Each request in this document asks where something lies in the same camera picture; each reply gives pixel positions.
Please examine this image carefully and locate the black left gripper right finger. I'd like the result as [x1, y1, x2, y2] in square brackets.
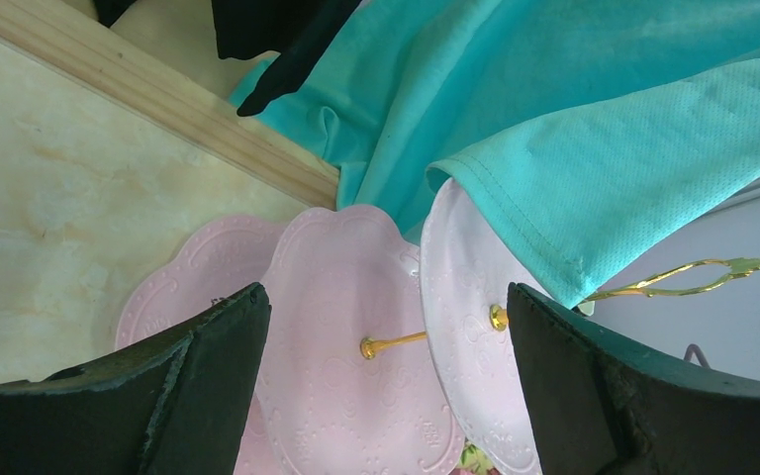
[508, 283, 760, 474]

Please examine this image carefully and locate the floral serving tray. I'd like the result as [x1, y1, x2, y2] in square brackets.
[453, 442, 500, 475]

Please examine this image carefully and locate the pink three-tier cake stand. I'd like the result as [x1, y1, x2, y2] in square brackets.
[115, 178, 760, 475]

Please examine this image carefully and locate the black hanging shirt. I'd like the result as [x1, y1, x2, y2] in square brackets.
[91, 1, 363, 117]

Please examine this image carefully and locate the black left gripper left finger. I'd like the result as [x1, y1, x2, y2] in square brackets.
[0, 283, 271, 474]

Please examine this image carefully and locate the wooden clothes rack frame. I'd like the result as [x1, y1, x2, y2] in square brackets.
[0, 1, 338, 209]

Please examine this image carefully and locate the teal hanging shirt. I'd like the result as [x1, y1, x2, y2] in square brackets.
[230, 1, 760, 306]

